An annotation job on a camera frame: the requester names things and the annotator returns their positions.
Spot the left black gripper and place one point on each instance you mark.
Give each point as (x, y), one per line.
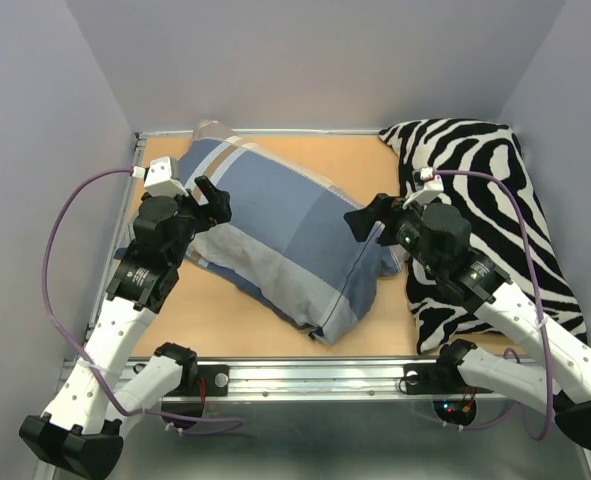
(218, 209)

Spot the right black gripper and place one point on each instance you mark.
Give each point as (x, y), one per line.
(381, 208)

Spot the blue striped pillowcase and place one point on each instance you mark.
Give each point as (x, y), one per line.
(287, 244)

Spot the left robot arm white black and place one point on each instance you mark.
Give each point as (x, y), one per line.
(83, 429)

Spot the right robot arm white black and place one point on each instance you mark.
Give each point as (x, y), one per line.
(563, 383)

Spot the zebra print pillow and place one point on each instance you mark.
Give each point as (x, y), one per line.
(491, 188)

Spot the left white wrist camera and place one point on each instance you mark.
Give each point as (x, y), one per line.
(160, 178)

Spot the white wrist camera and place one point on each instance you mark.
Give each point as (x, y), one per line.
(428, 185)
(160, 178)

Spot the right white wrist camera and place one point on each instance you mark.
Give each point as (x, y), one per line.
(428, 185)

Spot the aluminium frame rail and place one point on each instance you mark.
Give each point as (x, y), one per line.
(296, 381)

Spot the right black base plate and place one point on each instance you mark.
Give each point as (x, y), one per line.
(432, 378)

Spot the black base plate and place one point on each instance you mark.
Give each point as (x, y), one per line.
(211, 380)
(432, 378)

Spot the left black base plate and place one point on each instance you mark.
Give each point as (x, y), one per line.
(211, 380)

